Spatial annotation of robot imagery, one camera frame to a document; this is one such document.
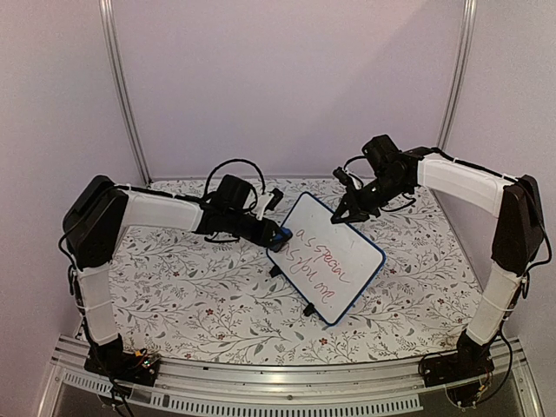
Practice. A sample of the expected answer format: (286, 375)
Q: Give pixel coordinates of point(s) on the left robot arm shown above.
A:
(97, 221)

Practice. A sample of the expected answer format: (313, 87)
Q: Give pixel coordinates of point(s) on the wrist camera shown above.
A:
(267, 202)
(347, 179)

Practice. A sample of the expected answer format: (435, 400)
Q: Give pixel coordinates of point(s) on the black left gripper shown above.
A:
(265, 236)

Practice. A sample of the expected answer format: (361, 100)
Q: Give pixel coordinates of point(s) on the wire whiteboard stand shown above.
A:
(309, 309)

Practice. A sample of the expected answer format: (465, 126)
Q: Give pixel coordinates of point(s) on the aluminium frame post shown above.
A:
(122, 93)
(462, 57)

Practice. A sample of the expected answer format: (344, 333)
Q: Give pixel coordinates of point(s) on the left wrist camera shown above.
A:
(267, 202)

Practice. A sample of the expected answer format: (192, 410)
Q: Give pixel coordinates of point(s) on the left aluminium frame post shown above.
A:
(122, 93)

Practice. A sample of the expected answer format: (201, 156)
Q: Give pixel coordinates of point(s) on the blue whiteboard eraser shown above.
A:
(281, 237)

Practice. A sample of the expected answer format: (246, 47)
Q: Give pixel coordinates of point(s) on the front aluminium rail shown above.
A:
(379, 388)

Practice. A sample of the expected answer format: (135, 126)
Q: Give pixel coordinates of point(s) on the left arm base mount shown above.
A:
(111, 360)

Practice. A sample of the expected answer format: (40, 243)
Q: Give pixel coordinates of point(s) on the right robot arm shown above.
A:
(514, 201)

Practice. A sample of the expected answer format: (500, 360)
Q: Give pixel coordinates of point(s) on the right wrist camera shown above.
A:
(347, 179)

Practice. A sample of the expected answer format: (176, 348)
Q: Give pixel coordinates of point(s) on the small blue-framed whiteboard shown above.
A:
(329, 265)

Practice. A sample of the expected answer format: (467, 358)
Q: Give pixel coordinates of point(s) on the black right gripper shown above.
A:
(353, 215)

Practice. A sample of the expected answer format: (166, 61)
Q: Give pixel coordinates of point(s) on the right aluminium frame post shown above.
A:
(462, 57)

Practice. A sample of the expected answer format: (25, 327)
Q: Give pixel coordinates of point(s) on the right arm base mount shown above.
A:
(469, 360)

